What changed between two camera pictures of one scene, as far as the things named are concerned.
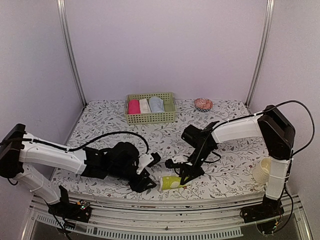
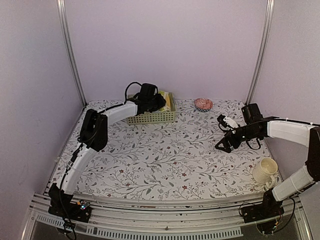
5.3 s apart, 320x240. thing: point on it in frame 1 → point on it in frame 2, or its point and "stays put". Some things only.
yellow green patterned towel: (167, 182) → (170, 105)
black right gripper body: (199, 172) → (249, 133)
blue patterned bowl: (203, 110) stays put
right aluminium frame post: (269, 11) stays put
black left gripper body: (118, 173) → (155, 105)
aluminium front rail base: (198, 219) stays put
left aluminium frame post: (62, 10) stays put
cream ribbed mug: (261, 173) stays put
